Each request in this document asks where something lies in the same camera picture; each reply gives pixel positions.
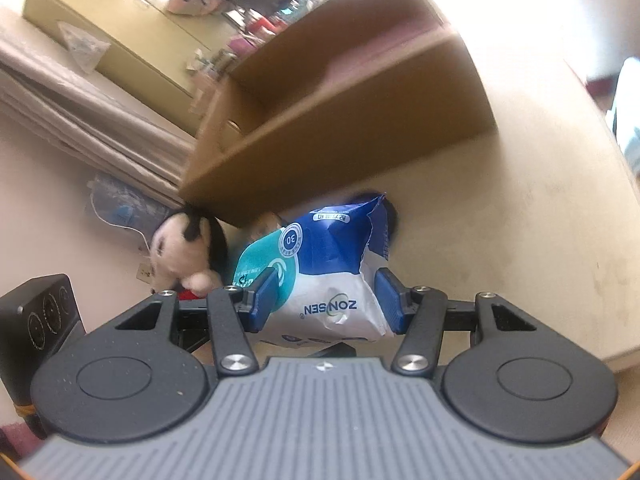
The beige desktop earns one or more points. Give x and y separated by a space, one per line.
525 210

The black and white plush toy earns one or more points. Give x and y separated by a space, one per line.
180 250

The white cloth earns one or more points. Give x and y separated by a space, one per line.
627 110

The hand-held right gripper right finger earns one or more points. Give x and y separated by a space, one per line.
391 302

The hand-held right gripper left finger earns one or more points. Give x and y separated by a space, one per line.
262 305

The grey folded cloth stack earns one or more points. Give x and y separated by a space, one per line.
75 110

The plastic bag with blue contents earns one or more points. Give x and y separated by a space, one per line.
125 205

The yellow-green cabinet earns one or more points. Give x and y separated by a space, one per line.
140 35

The clear plastic bag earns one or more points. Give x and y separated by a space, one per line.
82 47

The blue teal snack packet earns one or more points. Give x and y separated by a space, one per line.
330 270

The brown cardboard box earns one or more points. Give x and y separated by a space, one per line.
350 125

